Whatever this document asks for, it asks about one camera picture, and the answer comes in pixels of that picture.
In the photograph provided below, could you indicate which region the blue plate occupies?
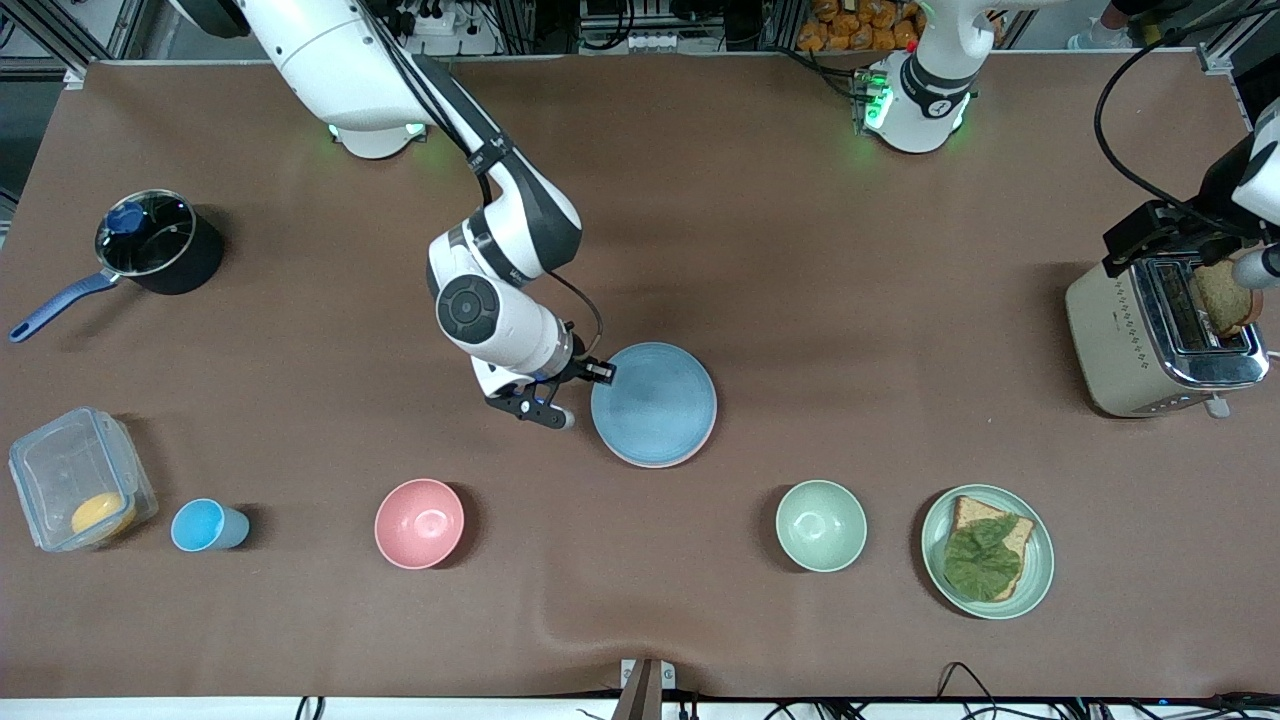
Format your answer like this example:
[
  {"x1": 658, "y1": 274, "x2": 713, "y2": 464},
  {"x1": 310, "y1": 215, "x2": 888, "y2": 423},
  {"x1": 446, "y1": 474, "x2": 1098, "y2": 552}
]
[{"x1": 590, "y1": 342, "x2": 718, "y2": 465}]

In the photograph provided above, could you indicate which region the brown bread slice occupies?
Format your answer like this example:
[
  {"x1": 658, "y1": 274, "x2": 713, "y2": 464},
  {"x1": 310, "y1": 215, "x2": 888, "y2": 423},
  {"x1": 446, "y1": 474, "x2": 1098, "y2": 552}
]
[{"x1": 1192, "y1": 258, "x2": 1265, "y2": 339}]

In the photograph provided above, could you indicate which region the silver beige toaster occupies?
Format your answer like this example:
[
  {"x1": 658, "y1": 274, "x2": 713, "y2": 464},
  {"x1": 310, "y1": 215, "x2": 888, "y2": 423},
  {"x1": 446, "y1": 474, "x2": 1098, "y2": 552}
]
[{"x1": 1064, "y1": 255, "x2": 1271, "y2": 419}]

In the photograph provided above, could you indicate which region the brown table cloth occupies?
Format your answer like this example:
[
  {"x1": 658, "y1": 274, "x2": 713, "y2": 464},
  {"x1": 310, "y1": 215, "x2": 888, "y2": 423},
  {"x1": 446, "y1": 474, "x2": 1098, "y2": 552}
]
[{"x1": 0, "y1": 55, "x2": 1280, "y2": 701}]

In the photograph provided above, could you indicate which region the pink bowl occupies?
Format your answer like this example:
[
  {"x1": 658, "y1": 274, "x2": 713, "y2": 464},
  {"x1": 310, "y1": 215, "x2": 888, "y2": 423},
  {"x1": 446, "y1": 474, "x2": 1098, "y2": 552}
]
[{"x1": 374, "y1": 478, "x2": 466, "y2": 571}]

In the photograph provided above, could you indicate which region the white shoe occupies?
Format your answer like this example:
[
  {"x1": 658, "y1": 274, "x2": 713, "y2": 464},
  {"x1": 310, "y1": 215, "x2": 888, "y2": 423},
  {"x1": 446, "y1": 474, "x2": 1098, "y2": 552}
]
[{"x1": 1065, "y1": 0, "x2": 1181, "y2": 51}]

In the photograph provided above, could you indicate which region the green bowl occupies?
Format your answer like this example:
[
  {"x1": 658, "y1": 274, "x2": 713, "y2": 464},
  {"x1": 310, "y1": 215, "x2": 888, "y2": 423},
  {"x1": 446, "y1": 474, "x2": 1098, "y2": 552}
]
[{"x1": 775, "y1": 480, "x2": 869, "y2": 574}]

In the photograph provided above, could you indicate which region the toast slice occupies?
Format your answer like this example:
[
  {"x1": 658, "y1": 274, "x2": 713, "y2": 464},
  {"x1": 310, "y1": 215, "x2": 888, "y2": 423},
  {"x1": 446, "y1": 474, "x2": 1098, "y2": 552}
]
[{"x1": 948, "y1": 495, "x2": 1036, "y2": 602}]

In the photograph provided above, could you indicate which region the green plate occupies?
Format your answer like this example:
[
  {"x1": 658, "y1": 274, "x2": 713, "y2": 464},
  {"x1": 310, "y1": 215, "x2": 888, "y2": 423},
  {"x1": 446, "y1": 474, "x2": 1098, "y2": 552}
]
[{"x1": 921, "y1": 484, "x2": 1056, "y2": 621}]

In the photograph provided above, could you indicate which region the blue cup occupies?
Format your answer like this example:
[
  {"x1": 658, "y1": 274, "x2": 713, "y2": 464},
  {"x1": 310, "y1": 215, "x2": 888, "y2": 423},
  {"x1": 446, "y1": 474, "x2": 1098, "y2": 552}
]
[{"x1": 170, "y1": 498, "x2": 251, "y2": 553}]

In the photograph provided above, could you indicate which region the green lettuce leaf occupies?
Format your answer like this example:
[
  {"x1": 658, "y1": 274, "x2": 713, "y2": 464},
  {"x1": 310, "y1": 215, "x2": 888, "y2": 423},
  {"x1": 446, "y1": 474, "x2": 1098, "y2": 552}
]
[{"x1": 943, "y1": 515, "x2": 1023, "y2": 603}]

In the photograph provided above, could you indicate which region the bag of orange buns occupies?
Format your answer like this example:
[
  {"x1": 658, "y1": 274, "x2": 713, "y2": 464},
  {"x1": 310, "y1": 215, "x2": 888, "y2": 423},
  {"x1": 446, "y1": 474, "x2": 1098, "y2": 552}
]
[{"x1": 797, "y1": 0, "x2": 923, "y2": 53}]

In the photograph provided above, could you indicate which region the white power strip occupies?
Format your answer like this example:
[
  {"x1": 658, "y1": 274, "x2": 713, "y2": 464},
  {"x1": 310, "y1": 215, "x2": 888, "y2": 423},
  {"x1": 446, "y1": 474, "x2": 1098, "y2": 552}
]
[{"x1": 395, "y1": 0, "x2": 458, "y2": 37}]

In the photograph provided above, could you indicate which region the glass lid blue knob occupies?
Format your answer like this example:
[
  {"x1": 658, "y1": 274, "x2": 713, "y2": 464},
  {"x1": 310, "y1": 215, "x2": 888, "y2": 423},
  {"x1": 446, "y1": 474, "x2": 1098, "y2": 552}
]
[{"x1": 96, "y1": 190, "x2": 197, "y2": 279}]

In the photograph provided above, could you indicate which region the yellow orange food piece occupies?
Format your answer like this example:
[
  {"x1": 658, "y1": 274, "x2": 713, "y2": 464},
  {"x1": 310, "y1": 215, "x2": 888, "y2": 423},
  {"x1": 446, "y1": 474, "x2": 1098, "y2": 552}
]
[{"x1": 70, "y1": 492, "x2": 137, "y2": 539}]

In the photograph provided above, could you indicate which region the clear plastic container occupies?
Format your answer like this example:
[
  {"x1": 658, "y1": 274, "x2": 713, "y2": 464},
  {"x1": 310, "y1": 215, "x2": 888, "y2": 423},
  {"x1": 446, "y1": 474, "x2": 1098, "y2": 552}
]
[{"x1": 8, "y1": 406, "x2": 159, "y2": 553}]

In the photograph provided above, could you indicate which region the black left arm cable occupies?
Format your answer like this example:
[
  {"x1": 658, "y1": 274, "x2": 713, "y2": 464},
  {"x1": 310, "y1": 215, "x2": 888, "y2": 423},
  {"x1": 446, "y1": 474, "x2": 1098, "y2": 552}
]
[{"x1": 1094, "y1": 25, "x2": 1280, "y2": 216}]

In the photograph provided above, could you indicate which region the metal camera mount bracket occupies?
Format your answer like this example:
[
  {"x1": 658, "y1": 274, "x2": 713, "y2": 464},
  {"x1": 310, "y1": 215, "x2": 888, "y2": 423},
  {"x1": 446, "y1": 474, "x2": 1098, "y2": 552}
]
[{"x1": 612, "y1": 657, "x2": 677, "y2": 720}]

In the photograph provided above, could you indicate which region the black pot blue handle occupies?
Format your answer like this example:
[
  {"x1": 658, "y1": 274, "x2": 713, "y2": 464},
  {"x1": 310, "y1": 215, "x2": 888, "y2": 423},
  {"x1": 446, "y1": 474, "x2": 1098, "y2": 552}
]
[{"x1": 8, "y1": 188, "x2": 226, "y2": 345}]

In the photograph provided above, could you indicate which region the black looped cable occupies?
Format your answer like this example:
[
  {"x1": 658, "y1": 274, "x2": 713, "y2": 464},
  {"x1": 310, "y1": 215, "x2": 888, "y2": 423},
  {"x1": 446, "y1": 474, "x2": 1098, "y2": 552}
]
[{"x1": 935, "y1": 661, "x2": 1006, "y2": 703}]

